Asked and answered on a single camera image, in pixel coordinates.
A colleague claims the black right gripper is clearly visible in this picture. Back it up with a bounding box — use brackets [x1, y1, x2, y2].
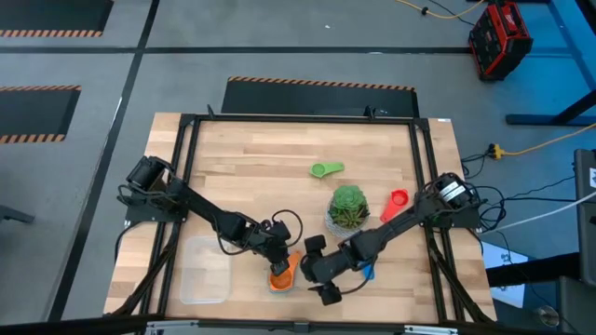
[301, 234, 359, 307]

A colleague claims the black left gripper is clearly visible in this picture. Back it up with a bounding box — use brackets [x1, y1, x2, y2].
[254, 221, 293, 278]

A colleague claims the orange measuring cup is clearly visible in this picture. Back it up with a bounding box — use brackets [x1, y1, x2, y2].
[267, 249, 303, 294]

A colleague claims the green measuring cup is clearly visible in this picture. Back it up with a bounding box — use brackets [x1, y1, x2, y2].
[309, 161, 346, 180]

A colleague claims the red measuring cup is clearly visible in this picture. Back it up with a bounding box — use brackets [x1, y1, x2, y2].
[379, 188, 411, 224]

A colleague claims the clear plastic basket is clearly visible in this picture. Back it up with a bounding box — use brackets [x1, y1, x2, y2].
[179, 234, 233, 306]

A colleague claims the succulent in triangle-patterned pot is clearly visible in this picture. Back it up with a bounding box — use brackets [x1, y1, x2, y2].
[324, 184, 372, 239]

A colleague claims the black hazard-striped floor mat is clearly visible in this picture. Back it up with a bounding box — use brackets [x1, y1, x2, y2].
[0, 0, 115, 38]
[220, 76, 420, 118]
[0, 85, 83, 144]

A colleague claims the black chair base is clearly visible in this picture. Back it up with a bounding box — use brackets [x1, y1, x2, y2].
[0, 204, 36, 225]

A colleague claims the grey equipment cabinet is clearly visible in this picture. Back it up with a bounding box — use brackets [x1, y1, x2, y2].
[573, 148, 596, 285]

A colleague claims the red and black toolbox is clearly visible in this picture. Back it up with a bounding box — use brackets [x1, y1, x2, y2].
[467, 0, 535, 82]

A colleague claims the silver aluminium bracket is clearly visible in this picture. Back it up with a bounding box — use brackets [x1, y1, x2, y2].
[146, 319, 187, 335]
[403, 324, 460, 335]

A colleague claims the black aluminium table frame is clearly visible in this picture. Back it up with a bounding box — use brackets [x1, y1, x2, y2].
[102, 105, 498, 329]

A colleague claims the yellow extension cable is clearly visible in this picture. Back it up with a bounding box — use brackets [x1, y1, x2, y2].
[486, 121, 596, 159]
[395, 0, 486, 21]

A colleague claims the white cable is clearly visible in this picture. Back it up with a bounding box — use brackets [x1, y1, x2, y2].
[494, 190, 596, 234]

